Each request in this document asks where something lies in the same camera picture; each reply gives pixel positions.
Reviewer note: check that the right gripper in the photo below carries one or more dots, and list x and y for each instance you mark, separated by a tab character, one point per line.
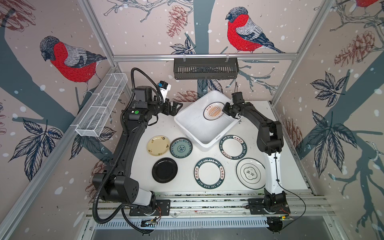
226	108

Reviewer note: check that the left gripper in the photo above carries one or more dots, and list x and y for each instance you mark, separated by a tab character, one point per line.
174	111

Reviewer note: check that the orange sunburst plate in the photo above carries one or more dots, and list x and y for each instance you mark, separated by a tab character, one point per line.
213	111

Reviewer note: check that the green rim plate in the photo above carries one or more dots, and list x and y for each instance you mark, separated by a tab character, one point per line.
209	173
233	147

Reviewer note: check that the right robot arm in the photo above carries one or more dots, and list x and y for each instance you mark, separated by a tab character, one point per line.
270	141

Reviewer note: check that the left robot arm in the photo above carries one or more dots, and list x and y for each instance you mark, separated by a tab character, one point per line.
115	183

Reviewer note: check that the white plastic bin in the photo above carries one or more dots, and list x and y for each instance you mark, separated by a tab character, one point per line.
203	133

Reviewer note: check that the cream yellow small plate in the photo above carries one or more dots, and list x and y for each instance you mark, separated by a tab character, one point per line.
158	145

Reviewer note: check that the teal patterned small plate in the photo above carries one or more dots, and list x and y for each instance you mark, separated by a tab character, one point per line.
181	148

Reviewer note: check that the black round plate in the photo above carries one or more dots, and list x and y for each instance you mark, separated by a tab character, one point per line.
164	170

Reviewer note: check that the green rim plate front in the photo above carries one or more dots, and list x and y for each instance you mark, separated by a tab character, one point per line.
209	173

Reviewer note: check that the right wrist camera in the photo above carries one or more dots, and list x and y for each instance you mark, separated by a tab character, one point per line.
237	98

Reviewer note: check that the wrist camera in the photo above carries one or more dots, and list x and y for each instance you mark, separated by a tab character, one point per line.
237	98
164	89

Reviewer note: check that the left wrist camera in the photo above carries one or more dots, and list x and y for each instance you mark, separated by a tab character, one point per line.
164	89

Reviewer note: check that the horizontal aluminium frame bar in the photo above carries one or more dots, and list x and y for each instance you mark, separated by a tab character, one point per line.
153	58

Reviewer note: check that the white wire mesh basket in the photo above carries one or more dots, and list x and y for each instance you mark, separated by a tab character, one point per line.
97	115

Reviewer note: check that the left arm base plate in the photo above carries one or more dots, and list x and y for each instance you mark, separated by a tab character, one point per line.
157	208

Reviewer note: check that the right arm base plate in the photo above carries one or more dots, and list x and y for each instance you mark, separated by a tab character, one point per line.
259	207

